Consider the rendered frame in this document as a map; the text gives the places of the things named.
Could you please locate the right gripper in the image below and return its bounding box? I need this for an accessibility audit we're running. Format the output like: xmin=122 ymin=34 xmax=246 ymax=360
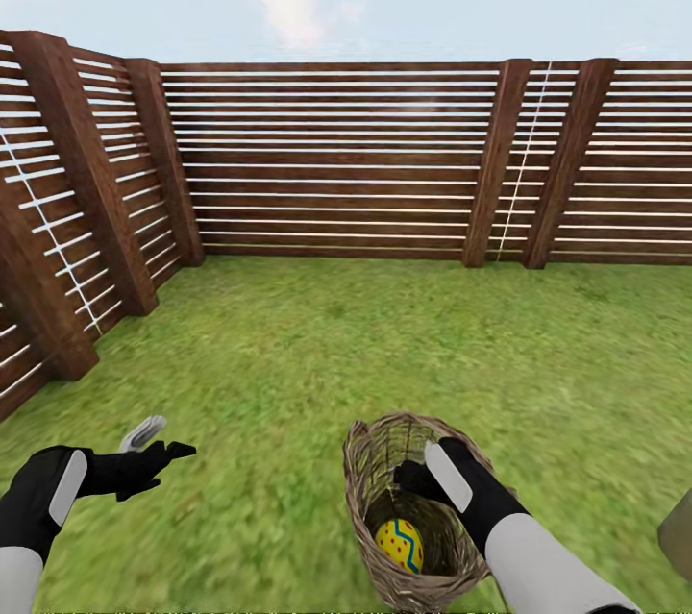
xmin=391 ymin=459 xmax=451 ymax=508

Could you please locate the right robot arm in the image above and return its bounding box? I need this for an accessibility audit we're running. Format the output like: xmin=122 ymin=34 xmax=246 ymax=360
xmin=391 ymin=440 xmax=643 ymax=614

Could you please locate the wicker basket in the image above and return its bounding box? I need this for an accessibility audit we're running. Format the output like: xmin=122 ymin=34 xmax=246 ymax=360
xmin=342 ymin=411 xmax=501 ymax=614

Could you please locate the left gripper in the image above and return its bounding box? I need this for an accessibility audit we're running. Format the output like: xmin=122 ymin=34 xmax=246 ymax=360
xmin=103 ymin=440 xmax=197 ymax=502

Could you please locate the easter egg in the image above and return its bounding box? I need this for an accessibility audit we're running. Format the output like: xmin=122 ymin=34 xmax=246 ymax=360
xmin=373 ymin=514 xmax=427 ymax=575

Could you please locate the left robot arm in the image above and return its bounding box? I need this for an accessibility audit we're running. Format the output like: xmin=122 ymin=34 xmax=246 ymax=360
xmin=0 ymin=415 xmax=197 ymax=614

